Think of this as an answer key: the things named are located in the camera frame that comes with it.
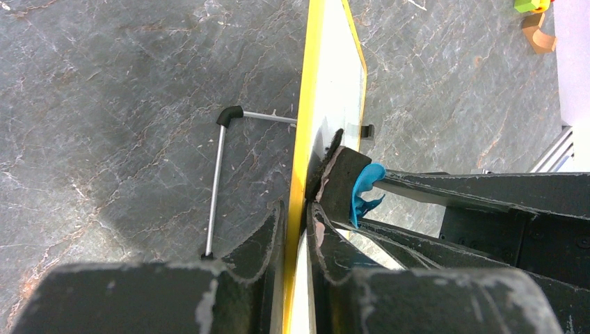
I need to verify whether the yellow framed whiteboard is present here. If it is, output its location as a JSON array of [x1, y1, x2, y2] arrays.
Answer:
[[200, 0, 376, 334]]

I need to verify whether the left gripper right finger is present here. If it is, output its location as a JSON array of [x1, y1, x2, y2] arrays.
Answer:
[[306, 203, 562, 333]]

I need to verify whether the colourful toy brick car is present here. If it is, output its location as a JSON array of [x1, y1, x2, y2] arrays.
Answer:
[[513, 0, 552, 13]]

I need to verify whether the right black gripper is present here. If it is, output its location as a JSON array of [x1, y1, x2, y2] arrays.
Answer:
[[356, 170, 589, 288]]

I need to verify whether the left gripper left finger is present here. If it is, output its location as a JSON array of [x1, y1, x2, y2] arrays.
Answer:
[[13, 200, 286, 333]]

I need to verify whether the blue black whiteboard eraser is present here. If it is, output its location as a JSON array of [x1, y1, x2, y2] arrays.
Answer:
[[304, 129, 386, 228]]

